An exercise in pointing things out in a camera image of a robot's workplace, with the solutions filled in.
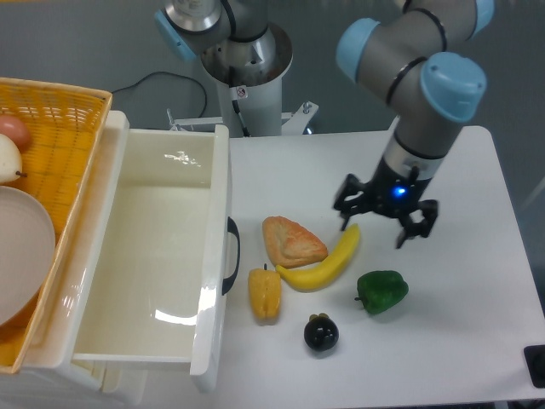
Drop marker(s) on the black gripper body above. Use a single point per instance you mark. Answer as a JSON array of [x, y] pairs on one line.
[[391, 195]]

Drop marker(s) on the white drawer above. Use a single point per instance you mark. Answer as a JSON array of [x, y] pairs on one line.
[[169, 257]]

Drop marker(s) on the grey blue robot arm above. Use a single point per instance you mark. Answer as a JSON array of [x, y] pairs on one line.
[[406, 64]]

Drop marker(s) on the white drawer cabinet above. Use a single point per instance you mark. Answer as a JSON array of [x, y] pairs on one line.
[[49, 376]]

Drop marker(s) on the yellow banana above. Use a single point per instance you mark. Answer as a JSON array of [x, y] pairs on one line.
[[327, 271]]

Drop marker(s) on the triangular pastry bread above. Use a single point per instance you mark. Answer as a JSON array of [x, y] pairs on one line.
[[290, 245]]

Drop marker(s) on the green bell pepper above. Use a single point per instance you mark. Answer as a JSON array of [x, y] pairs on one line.
[[380, 290]]

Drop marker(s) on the yellow bell pepper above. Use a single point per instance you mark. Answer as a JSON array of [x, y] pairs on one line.
[[265, 292]]

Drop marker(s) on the dark purple mangosteen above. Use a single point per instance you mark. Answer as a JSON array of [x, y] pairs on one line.
[[321, 333]]

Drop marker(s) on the black corner object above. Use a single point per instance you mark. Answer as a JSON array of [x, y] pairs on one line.
[[535, 361]]

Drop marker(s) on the yellow woven basket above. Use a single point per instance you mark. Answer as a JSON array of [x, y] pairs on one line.
[[66, 122]]

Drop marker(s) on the white plate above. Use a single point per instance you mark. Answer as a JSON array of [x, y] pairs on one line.
[[27, 249]]

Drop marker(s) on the pale pear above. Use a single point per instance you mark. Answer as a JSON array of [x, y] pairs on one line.
[[10, 161]]

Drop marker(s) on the red apple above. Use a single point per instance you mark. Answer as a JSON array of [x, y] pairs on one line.
[[16, 131]]

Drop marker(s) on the white frame bracket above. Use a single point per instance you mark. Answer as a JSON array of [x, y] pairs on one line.
[[291, 123]]

